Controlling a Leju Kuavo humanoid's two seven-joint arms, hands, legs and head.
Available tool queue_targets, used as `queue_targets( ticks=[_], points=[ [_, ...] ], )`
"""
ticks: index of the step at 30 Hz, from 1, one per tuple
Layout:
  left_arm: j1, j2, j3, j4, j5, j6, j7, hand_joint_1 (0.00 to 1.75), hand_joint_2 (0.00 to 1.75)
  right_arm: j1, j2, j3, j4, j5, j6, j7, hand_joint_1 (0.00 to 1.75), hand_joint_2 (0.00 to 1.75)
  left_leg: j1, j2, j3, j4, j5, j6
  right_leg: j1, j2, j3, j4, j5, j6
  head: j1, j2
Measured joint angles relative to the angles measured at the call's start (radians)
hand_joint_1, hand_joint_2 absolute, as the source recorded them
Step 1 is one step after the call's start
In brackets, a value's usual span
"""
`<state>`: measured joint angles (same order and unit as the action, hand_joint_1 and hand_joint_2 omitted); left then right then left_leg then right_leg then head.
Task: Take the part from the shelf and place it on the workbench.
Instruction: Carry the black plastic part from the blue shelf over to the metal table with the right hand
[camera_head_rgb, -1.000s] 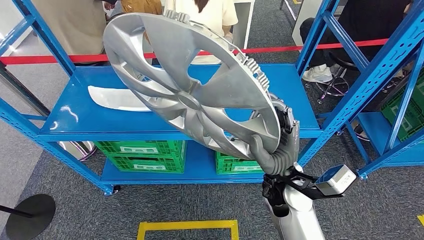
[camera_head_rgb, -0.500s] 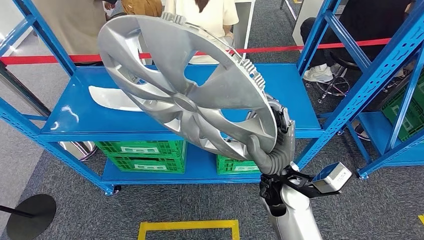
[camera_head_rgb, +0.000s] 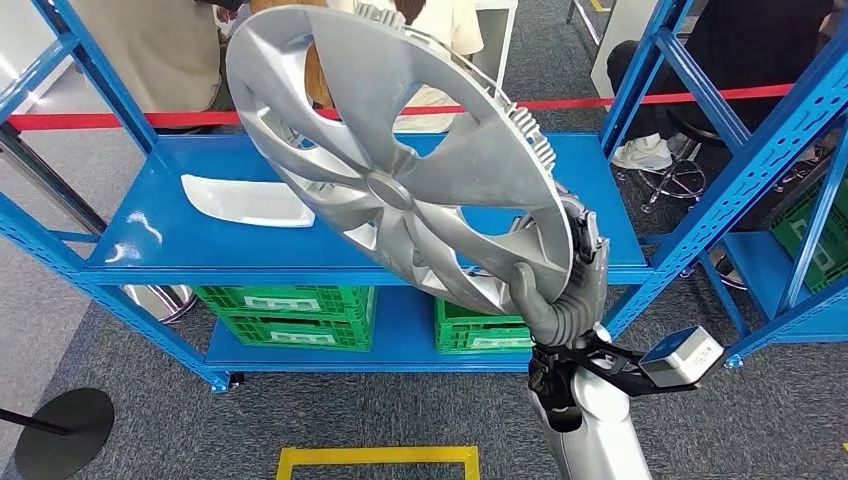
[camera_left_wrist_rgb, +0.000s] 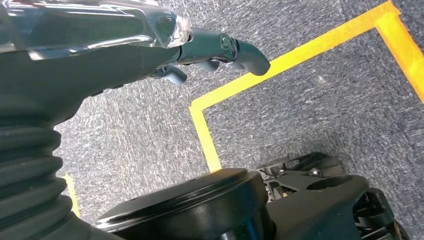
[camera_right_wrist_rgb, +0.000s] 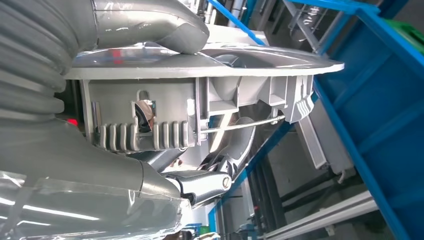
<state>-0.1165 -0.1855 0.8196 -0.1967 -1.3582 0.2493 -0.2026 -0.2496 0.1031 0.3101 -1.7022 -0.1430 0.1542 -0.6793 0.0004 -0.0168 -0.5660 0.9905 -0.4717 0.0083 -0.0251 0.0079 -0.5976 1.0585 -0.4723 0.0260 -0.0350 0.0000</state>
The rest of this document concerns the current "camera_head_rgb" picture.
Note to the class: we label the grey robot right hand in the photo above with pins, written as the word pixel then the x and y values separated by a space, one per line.
pixel 594 285

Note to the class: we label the silver plastic wheel hubcap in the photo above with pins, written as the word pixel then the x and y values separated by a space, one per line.
pixel 397 132

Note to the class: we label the blue steel shelf rack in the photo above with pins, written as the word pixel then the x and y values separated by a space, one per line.
pixel 752 272
pixel 199 245

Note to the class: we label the white plastic car part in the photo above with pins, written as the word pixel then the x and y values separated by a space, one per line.
pixel 245 202

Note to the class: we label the white desk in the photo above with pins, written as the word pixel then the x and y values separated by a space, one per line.
pixel 497 33
pixel 623 40

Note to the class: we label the yellow floor tape square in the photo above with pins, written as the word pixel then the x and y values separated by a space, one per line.
pixel 378 455

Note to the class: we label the chrome barrier stanchion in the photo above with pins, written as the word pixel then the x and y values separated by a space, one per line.
pixel 156 301

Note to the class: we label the red barrier belt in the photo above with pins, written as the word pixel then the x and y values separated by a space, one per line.
pixel 99 120

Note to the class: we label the black round-base stand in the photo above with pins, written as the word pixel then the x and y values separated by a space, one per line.
pixel 63 434

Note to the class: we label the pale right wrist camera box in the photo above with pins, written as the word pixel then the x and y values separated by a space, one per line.
pixel 682 358

